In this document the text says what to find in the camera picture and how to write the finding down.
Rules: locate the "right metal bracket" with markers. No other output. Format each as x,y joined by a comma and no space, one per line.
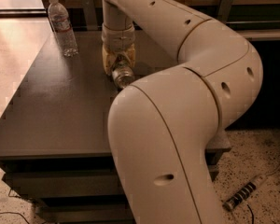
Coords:
223,10

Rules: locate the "metal wall rail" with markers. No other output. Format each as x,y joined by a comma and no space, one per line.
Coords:
253,22

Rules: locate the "left metal bracket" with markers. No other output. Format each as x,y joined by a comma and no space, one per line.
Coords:
90,14

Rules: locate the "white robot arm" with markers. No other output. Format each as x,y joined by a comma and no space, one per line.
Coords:
160,125

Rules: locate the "white power strip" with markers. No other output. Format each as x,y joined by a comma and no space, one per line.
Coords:
244,192

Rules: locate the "clear plastic water bottle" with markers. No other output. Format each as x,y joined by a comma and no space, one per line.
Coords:
61,25

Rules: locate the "lower grey drawer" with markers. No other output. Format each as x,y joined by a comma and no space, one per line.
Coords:
86,213

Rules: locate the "silver 7up can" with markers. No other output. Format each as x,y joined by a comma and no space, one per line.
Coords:
122,74

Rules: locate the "metal bracket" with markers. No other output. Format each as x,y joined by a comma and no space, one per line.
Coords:
223,10
90,14

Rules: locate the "grey drawer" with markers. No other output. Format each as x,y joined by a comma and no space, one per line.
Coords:
53,181
86,213

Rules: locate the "upper grey drawer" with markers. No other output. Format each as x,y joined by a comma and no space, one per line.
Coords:
53,181

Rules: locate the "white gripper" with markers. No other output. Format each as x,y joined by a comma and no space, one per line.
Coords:
118,36

